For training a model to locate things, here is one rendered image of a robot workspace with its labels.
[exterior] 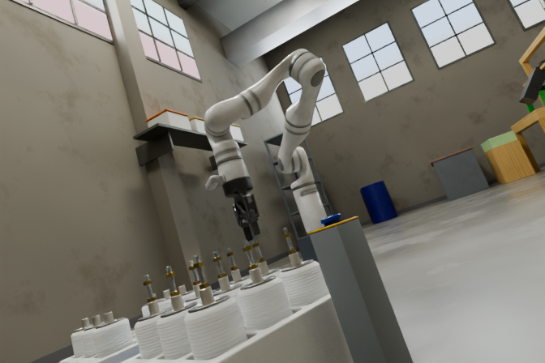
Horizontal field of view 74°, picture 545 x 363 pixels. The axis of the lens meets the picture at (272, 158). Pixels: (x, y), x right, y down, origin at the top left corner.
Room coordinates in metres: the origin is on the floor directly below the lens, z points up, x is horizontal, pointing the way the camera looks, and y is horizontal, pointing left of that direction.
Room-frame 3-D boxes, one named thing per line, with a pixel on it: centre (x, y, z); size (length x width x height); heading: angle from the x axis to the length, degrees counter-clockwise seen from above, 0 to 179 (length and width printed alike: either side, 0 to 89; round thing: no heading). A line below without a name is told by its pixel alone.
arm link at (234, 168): (0.92, 0.13, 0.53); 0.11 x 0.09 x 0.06; 113
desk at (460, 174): (7.41, -3.39, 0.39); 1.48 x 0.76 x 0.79; 158
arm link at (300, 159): (1.38, -0.08, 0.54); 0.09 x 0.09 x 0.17; 18
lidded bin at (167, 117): (4.09, 1.04, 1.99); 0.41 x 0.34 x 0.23; 158
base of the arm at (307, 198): (1.38, -0.08, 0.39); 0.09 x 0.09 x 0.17; 68
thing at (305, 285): (0.85, 0.02, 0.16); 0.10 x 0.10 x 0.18
